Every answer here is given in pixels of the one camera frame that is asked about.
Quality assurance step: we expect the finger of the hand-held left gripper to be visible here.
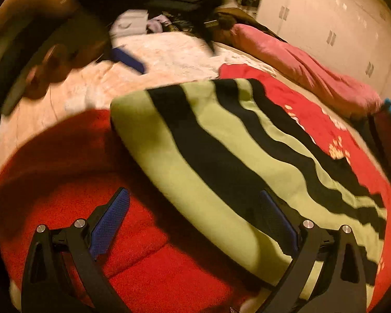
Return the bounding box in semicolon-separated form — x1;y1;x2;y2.
111;46;146;75

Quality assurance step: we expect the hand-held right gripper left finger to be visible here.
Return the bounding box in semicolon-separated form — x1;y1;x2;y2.
21;187;132;313

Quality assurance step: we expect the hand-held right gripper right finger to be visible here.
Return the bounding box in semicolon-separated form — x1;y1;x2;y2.
257;189;369;313

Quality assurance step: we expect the green black striped frog sweater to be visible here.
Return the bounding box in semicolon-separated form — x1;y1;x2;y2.
111;78;388;304

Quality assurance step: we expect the person's left forearm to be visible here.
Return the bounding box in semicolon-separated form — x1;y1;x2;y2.
0;0;82;40

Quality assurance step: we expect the pile of dark clothes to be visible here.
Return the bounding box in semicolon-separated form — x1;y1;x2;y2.
146;0;222;36

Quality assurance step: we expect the person's left hand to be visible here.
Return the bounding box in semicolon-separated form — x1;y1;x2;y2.
24;44;74;100

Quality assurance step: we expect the white drawer chest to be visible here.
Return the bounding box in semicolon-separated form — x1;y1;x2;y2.
111;10;149;38

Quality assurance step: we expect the white fluffy blanket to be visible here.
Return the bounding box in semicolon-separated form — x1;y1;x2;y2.
0;34;235;170

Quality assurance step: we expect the red floral blanket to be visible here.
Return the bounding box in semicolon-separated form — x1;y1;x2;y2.
0;63;391;313

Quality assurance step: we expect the brown furry coat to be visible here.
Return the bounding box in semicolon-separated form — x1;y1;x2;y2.
212;10;287;44

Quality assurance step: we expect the colourful striped pillow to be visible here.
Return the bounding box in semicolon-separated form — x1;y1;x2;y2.
368;97;391;183

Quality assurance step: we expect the pink pillow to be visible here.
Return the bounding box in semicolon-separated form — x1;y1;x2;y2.
230;23;383;118

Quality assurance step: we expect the white wardrobe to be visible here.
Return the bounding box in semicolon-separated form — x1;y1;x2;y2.
257;0;391;98

